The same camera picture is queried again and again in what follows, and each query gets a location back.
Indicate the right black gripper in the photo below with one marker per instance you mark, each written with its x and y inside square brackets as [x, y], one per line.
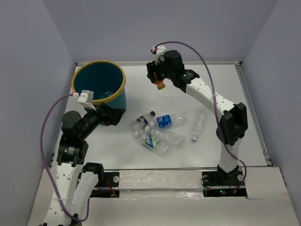
[152, 68]

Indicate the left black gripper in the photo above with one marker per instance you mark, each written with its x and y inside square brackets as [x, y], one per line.
[113, 116]

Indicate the orange plastic bottle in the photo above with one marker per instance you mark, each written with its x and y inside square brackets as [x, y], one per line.
[160, 84]

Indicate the clear bottle black cap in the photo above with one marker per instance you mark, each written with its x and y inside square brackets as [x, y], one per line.
[143, 120]

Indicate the clear unlabelled plastic bottle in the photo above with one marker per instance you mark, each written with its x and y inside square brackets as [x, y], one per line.
[168, 137]

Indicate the clear bottle green blue label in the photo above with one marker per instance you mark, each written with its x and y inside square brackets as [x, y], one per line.
[152, 143]

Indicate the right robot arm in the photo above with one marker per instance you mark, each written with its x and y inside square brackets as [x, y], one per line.
[231, 118]

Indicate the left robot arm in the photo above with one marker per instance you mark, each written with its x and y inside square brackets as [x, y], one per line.
[75, 179]

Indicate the teal bin with yellow rim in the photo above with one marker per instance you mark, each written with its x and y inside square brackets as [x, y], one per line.
[106, 79]

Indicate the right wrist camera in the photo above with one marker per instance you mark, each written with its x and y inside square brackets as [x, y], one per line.
[158, 52]

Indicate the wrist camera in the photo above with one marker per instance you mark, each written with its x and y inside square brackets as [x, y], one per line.
[158, 52]
[85, 99]

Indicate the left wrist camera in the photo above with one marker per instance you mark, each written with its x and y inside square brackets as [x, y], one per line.
[85, 99]

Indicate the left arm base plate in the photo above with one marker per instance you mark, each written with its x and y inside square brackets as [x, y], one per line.
[107, 186]

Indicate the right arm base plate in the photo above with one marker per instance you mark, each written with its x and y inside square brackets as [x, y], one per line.
[212, 187]

